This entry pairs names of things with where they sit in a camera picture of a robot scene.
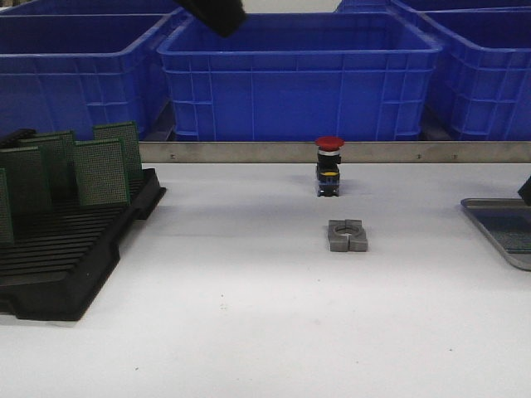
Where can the blue plastic bin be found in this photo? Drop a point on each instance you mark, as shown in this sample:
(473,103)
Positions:
(299,76)
(480,88)
(77,71)

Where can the black slotted board rack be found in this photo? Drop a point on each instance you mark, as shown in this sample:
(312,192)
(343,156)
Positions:
(60,259)

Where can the blue right plastic bin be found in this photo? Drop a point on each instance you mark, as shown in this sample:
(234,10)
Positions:
(480,88)

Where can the red emergency stop button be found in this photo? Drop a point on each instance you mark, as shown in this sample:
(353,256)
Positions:
(327,166)

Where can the grey metal clamp block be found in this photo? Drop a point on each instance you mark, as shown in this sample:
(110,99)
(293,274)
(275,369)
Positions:
(347,236)

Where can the silver metal tray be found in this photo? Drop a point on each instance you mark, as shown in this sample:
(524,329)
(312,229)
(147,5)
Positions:
(504,206)

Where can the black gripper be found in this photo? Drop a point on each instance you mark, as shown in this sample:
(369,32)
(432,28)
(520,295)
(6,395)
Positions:
(224,17)

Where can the blue far-left rear bin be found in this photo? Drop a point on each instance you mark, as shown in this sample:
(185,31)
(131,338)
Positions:
(95,7)

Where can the blue center plastic bin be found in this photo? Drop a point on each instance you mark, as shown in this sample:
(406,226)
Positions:
(299,76)

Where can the blue left plastic bin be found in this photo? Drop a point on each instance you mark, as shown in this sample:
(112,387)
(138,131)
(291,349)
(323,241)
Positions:
(77,71)

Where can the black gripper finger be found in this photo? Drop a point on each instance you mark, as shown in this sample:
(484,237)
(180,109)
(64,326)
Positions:
(525,192)

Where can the blue far-right rear bin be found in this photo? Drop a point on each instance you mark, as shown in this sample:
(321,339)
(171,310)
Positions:
(429,5)

